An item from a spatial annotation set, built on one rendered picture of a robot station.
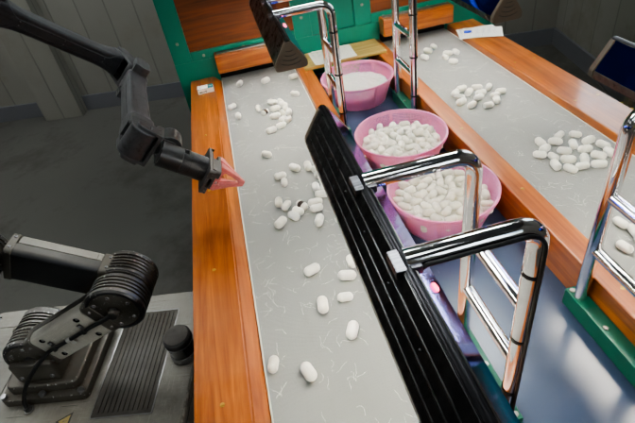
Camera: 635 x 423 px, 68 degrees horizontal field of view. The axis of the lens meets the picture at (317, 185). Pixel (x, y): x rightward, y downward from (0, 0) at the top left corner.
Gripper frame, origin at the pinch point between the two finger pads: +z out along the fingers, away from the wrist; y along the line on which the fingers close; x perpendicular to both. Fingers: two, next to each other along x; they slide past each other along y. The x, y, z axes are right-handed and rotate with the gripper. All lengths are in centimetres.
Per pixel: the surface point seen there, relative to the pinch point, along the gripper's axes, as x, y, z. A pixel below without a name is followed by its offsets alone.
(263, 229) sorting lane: 7.8, -4.5, 9.5
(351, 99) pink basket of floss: -16, 53, 39
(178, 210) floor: 95, 116, 20
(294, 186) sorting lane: 1.2, 9.8, 17.4
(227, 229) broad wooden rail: 11.1, -4.2, 1.6
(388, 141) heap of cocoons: -18.5, 19.8, 40.3
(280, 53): -27.7, 15.6, -2.0
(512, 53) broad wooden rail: -57, 53, 84
